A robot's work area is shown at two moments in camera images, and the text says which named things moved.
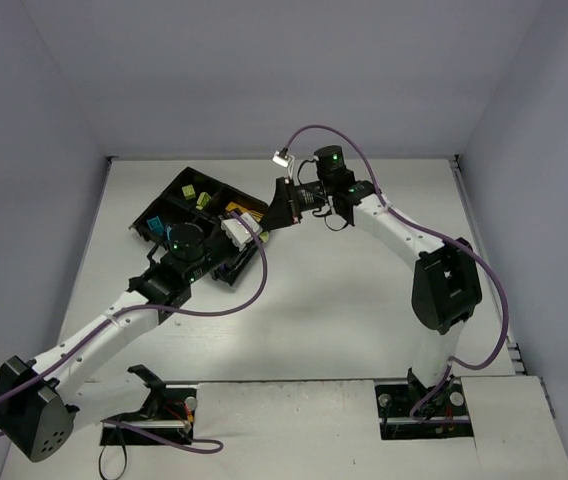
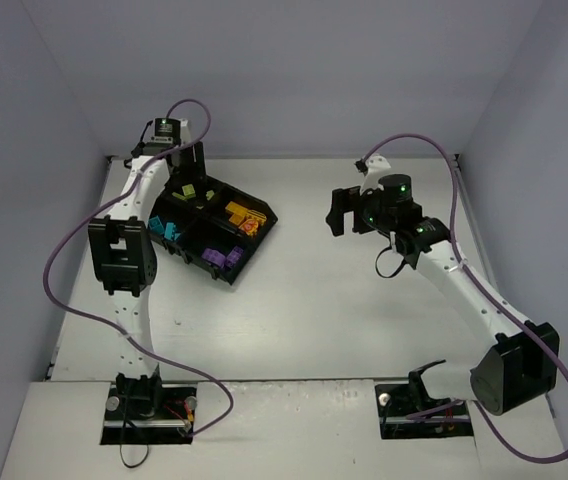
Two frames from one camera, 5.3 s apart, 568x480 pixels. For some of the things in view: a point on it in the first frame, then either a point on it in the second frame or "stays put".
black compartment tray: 197,198 stays put
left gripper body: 234,265 -> 192,161
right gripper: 287,201 -> 340,211
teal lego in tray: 155,225 stays put
